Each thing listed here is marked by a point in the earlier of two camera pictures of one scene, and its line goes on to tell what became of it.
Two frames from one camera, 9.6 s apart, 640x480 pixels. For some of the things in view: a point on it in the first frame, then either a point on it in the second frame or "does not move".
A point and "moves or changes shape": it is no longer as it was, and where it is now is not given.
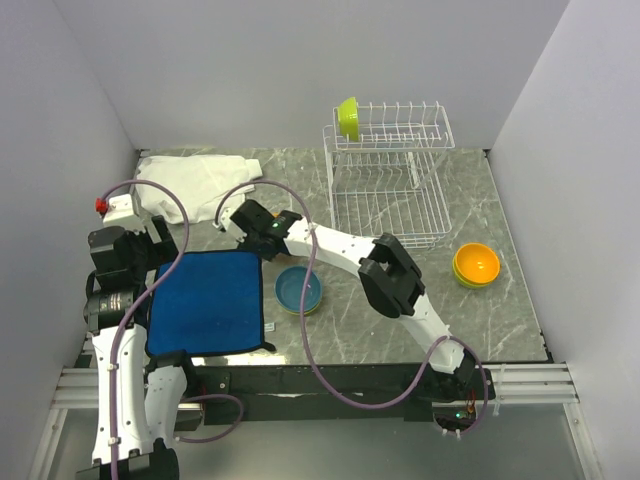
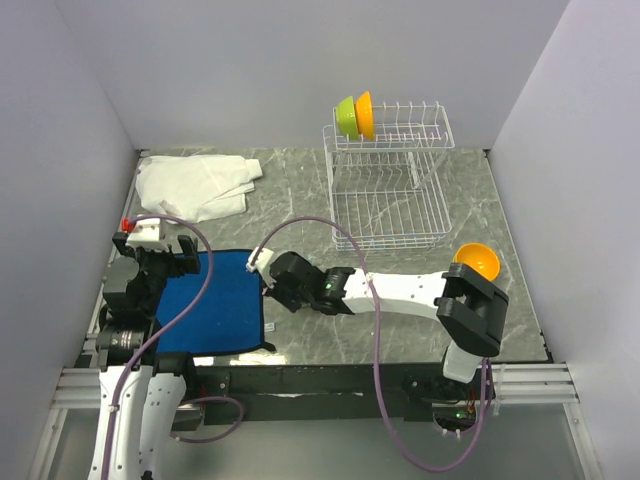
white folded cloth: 201,183 does not move
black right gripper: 246,245 → 275,290
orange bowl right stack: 477,263 does not move
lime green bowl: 348,112 does not move
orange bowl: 287,259 moves or changes shape
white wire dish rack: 390,182 does not move
